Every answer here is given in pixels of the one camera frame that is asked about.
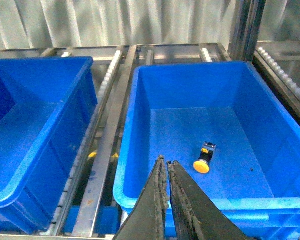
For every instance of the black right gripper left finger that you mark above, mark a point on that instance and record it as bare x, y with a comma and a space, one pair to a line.
147, 221

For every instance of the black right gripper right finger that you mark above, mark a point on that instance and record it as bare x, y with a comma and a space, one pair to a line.
195, 216

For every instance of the yellow mushroom push button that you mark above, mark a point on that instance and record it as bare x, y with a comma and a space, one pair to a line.
202, 164

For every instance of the blue target bin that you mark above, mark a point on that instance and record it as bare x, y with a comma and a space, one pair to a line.
254, 176

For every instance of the blue source bin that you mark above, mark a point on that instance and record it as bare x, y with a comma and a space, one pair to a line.
46, 107

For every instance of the metal rack divider rail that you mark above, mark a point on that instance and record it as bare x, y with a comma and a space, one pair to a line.
92, 198

